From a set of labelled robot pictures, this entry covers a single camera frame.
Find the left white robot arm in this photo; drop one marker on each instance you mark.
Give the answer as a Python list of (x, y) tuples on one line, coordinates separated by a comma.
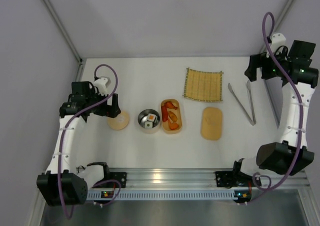
[(61, 184)]

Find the grey slotted cable duct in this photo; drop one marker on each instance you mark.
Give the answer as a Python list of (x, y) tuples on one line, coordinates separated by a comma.
[(212, 194)]

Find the orange toy fried piece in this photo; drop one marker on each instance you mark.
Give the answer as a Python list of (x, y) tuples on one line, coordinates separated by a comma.
[(170, 105)]

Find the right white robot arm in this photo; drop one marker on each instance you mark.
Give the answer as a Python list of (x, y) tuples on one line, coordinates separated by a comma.
[(288, 154)]

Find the round tan lid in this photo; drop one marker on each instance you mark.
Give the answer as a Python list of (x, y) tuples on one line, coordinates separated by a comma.
[(120, 122)]

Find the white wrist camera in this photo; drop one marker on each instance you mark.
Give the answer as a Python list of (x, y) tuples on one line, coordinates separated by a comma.
[(102, 84), (277, 40)]

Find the green sushi roll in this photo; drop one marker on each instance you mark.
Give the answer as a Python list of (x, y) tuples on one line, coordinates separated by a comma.
[(148, 125)]

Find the orange sushi roll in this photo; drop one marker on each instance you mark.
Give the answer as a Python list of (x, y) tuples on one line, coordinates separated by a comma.
[(151, 117)]

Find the metal tongs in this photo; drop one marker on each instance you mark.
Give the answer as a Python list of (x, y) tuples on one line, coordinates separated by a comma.
[(251, 118)]

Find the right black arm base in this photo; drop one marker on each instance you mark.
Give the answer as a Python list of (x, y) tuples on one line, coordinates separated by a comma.
[(229, 179)]

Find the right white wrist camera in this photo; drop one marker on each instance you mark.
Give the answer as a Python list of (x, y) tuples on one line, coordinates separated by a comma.
[(277, 40)]

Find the oblong tan lunch box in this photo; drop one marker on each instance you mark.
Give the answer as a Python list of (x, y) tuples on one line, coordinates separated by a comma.
[(177, 112)]

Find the oblong tan box lid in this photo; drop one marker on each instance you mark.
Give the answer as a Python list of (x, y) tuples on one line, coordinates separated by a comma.
[(211, 124)]

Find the red toy shrimp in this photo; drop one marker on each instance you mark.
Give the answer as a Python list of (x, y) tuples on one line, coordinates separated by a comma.
[(164, 113)]

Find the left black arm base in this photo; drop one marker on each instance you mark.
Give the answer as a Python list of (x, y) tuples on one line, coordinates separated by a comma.
[(120, 176)]

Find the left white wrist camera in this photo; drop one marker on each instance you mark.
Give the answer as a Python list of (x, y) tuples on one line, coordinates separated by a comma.
[(102, 84)]

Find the small orange toy piece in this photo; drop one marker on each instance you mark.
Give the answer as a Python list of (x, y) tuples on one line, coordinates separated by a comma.
[(172, 116)]

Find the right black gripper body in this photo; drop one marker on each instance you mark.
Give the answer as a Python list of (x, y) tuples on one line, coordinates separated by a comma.
[(253, 67)]

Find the aluminium mounting rail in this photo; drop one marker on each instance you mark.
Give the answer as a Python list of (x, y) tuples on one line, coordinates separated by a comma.
[(188, 178)]

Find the orange toy chicken leg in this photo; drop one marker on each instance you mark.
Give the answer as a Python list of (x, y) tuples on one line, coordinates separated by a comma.
[(173, 125)]

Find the bamboo sushi mat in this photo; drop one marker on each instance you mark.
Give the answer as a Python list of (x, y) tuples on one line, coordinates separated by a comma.
[(203, 86)]

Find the round steel container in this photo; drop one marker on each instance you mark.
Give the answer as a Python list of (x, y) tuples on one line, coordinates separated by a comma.
[(142, 118)]

